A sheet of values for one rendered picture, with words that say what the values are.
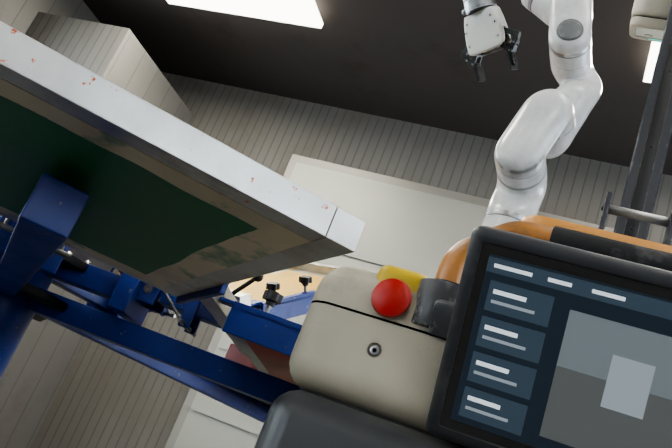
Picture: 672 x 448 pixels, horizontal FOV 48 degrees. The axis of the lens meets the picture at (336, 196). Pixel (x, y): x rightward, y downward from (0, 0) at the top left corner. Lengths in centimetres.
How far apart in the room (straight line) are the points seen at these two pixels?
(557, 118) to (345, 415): 94
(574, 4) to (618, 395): 115
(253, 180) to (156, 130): 11
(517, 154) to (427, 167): 424
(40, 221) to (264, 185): 29
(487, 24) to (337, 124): 419
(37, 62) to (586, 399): 56
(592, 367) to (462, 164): 507
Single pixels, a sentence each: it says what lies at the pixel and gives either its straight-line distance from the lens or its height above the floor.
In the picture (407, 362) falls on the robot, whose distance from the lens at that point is 67.
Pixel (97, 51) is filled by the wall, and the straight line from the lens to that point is 562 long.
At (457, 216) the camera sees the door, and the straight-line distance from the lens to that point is 541.
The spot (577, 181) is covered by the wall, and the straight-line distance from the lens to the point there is 557.
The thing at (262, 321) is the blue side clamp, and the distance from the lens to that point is 164.
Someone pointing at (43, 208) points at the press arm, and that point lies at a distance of 95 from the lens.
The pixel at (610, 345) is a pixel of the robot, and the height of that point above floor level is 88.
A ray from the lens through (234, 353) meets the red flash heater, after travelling 305.
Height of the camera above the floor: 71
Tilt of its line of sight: 20 degrees up
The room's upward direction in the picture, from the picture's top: 22 degrees clockwise
